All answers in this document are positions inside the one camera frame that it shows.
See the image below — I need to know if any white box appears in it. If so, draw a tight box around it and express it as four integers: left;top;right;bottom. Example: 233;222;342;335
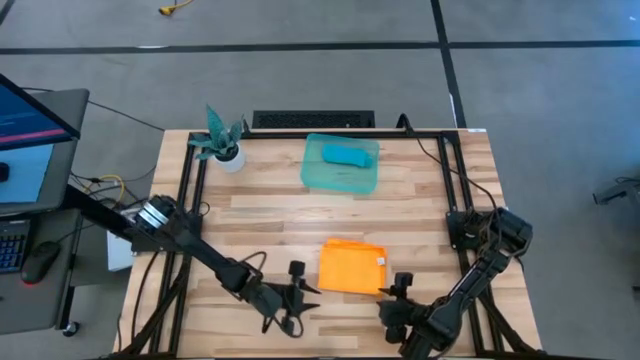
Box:
105;229;136;273

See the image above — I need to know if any black keyboard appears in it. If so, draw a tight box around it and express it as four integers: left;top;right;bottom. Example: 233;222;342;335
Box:
0;219;29;275
251;109;376;130

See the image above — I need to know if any black aluminium table frame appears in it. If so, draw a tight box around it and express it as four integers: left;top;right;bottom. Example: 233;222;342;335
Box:
112;128;546;360

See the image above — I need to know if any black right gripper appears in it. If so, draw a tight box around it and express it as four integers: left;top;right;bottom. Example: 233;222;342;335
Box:
376;285;436;359

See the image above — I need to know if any orange microfiber towel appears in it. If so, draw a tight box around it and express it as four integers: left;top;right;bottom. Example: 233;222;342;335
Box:
317;237;389;297

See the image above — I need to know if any black-framed computer screen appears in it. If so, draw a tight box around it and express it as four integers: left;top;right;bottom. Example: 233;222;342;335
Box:
0;73;82;152

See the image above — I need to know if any teal translucent plastic basket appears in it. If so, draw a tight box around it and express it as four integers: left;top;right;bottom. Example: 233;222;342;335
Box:
299;132;381;197

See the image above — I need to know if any teal microfiber towel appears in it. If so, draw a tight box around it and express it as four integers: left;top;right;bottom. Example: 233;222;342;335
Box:
320;143;375;169

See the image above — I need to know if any grey chair base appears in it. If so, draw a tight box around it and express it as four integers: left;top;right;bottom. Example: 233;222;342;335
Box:
592;176;640;206

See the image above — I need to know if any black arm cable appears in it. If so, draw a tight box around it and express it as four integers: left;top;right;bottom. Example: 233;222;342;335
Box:
396;113;501;221
238;250;307;340

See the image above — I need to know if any grey workstation cart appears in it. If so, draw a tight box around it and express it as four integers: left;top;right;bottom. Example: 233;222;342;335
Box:
0;88;92;337

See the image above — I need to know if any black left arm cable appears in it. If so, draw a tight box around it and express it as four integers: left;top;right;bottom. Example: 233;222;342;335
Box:
238;250;307;340

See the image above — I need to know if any yellow cable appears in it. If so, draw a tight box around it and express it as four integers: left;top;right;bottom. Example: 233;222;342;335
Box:
82;173;126;210

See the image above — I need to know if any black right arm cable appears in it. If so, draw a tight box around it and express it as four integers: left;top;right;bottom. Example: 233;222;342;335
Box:
396;113;501;221

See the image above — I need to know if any yellow plug cord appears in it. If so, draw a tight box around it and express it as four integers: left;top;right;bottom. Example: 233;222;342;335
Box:
158;0;194;17

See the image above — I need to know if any black computer mouse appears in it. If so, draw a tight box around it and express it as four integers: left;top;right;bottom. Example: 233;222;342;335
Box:
20;240;63;285

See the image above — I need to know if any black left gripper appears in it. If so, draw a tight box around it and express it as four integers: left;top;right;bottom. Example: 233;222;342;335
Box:
243;278;323;324

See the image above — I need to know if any green snake plant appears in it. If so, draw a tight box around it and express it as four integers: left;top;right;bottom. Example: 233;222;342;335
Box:
188;103;247;162

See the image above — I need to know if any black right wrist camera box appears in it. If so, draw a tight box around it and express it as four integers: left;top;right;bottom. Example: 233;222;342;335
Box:
394;271;415;298

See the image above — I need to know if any white plant pot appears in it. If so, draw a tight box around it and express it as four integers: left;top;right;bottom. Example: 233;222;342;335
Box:
213;144;247;175

